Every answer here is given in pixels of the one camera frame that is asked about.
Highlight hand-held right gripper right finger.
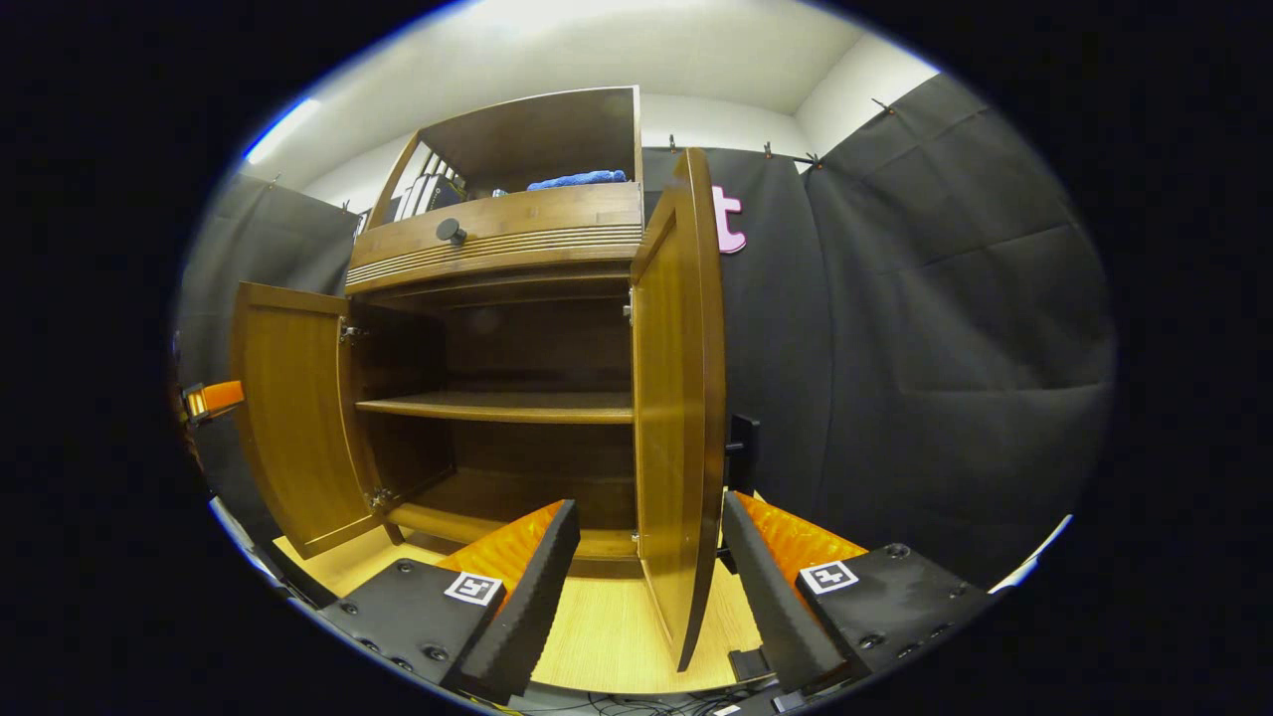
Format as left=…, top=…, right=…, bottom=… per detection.
left=720, top=490, right=999, bottom=694

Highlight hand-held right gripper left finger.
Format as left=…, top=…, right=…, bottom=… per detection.
left=316, top=499, right=582, bottom=705

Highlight wooden cabinet door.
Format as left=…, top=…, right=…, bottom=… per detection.
left=230, top=281, right=391, bottom=559
left=630, top=147, right=728, bottom=673

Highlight black door handle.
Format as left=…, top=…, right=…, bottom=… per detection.
left=726, top=414, right=762, bottom=495

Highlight wooden double-door shoe cabinet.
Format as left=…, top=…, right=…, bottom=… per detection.
left=230, top=86, right=762, bottom=673

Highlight wooden inner cabinet shelf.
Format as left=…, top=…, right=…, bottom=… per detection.
left=356, top=390, right=636, bottom=426

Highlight row of white binders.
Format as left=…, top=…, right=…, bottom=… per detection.
left=393, top=171, right=466, bottom=223

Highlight black backdrop cloth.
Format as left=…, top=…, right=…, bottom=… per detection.
left=177, top=72, right=1117, bottom=588

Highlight blue cloth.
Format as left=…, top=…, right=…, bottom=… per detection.
left=525, top=169, right=629, bottom=192

